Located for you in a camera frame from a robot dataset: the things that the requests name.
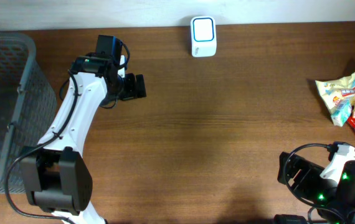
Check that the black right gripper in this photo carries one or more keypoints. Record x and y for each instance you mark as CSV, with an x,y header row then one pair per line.
x,y
289,171

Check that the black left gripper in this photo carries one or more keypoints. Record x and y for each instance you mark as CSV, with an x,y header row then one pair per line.
x,y
139,86

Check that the yellow snack bag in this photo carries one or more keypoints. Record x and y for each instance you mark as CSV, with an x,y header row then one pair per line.
x,y
335,91

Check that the grey plastic basket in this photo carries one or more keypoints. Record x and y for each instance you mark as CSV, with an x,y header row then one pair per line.
x,y
27,100

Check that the green tissue pack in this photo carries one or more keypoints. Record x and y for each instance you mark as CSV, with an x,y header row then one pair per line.
x,y
342,113

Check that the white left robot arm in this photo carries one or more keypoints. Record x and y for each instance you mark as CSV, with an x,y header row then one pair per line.
x,y
54,174

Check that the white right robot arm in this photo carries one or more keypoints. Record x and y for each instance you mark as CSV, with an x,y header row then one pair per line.
x,y
337,199

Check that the white barcode scanner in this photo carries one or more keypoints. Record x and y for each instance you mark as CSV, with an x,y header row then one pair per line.
x,y
203,36

